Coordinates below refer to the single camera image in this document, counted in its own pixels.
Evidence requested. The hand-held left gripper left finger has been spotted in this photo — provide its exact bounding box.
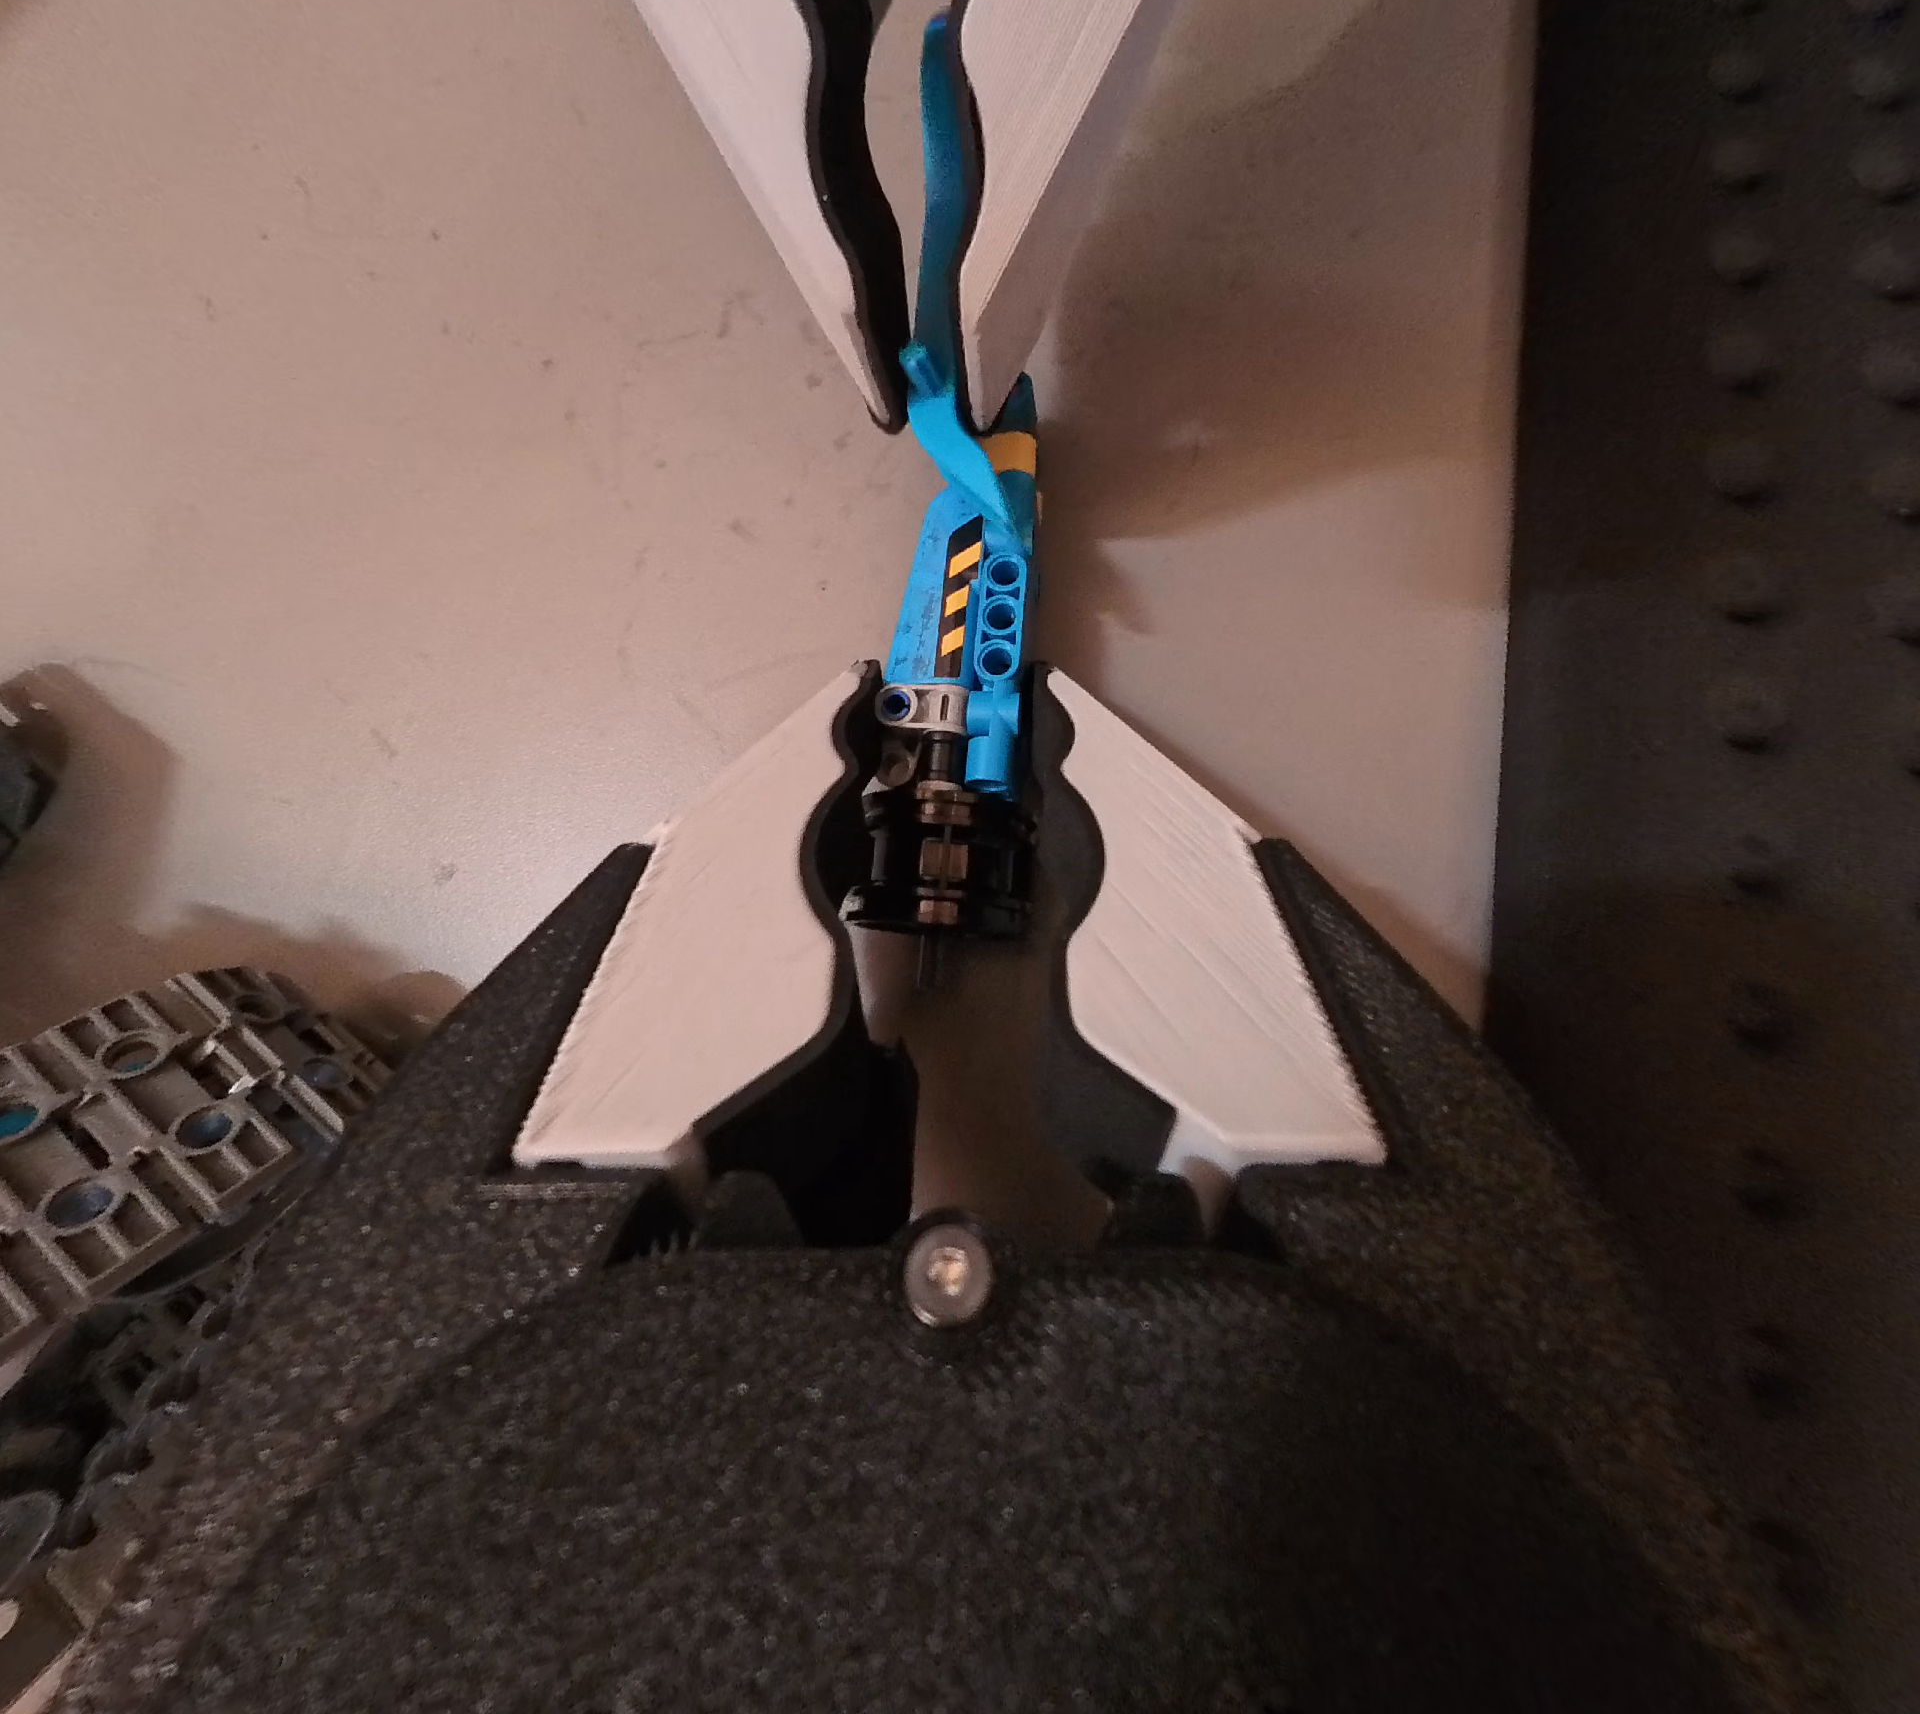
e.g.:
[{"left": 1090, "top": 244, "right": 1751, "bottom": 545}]
[{"left": 506, "top": 660, "right": 920, "bottom": 1171}]

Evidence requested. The blue tracked toy robot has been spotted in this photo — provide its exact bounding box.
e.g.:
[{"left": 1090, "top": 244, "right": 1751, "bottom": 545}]
[{"left": 0, "top": 660, "right": 404, "bottom": 1662}]

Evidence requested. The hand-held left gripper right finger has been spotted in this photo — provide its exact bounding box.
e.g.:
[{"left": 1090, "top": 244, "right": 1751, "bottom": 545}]
[{"left": 1026, "top": 664, "right": 1389, "bottom": 1209}]

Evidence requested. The blue grey brick assembly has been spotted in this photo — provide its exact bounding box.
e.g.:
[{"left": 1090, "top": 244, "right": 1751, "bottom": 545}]
[{"left": 840, "top": 372, "right": 1056, "bottom": 997}]

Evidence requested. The blue brick separator tool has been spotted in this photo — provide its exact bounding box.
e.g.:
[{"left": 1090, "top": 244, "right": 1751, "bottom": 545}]
[{"left": 894, "top": 8, "right": 1052, "bottom": 545}]

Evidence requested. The white desk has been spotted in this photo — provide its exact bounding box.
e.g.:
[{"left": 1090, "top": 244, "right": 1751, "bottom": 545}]
[{"left": 0, "top": 0, "right": 1555, "bottom": 1446}]

